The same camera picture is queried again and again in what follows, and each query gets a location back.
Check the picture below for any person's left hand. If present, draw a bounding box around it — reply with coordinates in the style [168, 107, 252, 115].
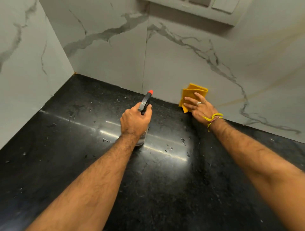
[119, 102, 153, 139]

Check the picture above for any person's right hand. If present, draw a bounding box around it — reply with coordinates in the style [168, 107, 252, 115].
[183, 92, 220, 126]

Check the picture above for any yellow cleaning cloth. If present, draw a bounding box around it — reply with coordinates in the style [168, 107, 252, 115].
[178, 83, 209, 114]

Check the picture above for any clear spray bottle black trigger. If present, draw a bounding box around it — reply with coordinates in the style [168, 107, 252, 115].
[134, 89, 154, 147]

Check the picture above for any person's left forearm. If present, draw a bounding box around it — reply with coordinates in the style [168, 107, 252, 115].
[25, 133, 141, 231]

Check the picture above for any person's right forearm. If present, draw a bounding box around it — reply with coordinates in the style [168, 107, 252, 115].
[211, 119, 305, 231]

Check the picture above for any yellow thread wristband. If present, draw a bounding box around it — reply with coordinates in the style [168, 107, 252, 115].
[202, 113, 224, 132]

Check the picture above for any black stone countertop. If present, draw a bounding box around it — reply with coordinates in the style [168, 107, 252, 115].
[0, 74, 305, 231]

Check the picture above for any white wall switch panel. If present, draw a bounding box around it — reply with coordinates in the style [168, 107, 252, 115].
[147, 0, 253, 26]

